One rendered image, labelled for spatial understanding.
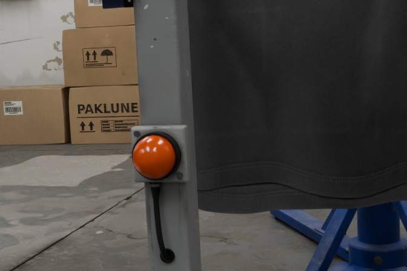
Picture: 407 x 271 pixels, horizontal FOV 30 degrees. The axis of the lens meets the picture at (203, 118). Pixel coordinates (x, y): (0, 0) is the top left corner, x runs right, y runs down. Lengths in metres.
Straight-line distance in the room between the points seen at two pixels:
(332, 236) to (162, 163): 1.52
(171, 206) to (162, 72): 0.12
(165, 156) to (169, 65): 0.08
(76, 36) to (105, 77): 0.37
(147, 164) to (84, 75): 4.95
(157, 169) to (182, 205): 0.06
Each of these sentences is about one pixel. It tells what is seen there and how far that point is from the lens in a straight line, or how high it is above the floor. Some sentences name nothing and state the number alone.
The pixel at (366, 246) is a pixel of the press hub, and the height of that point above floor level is 0.11.
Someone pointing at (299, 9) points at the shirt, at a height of 0.78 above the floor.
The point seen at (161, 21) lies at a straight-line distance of 0.67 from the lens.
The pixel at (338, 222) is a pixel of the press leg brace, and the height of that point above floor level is 0.21.
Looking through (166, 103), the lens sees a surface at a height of 0.69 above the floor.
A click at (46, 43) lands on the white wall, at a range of 6.21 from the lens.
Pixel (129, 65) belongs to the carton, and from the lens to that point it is 5.42.
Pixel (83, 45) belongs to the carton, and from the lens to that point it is 5.57.
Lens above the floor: 0.75
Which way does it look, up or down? 6 degrees down
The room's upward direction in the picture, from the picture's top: 3 degrees counter-clockwise
